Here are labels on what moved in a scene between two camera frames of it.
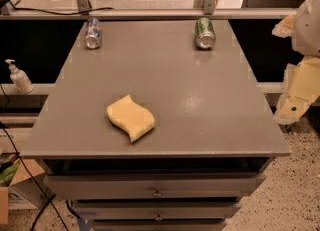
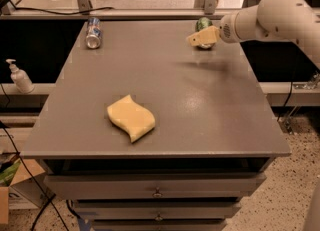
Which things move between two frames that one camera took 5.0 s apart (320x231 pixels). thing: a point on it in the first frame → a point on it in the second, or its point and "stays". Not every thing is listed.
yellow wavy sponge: [136, 120] stays
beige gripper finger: [301, 87] → [210, 34]
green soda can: [205, 37] stays
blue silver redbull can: [93, 33] stays
